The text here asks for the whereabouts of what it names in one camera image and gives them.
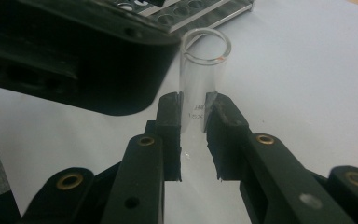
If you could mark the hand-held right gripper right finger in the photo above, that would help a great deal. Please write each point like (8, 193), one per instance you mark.
(261, 174)

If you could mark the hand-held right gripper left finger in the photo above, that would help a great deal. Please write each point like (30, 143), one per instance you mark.
(143, 174)

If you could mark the clear glass test tube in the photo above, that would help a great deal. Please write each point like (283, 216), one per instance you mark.
(203, 77)

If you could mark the silver metal test tube rack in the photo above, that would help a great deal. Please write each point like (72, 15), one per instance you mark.
(199, 12)

